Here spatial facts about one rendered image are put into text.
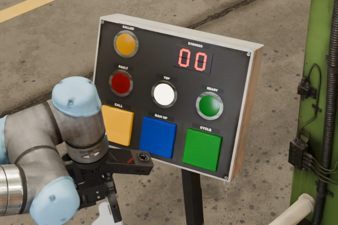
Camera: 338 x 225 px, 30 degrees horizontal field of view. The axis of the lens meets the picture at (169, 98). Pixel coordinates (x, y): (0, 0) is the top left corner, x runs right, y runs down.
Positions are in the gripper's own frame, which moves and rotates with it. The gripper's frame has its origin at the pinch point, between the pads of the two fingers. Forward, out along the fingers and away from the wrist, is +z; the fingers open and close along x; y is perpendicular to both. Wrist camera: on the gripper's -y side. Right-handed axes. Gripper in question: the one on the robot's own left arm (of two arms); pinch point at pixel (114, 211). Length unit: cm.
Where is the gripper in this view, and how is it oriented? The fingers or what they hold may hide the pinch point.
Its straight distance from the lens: 131.0
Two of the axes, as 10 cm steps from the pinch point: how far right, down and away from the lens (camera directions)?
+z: 0.7, 7.2, 6.9
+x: 3.2, 6.4, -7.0
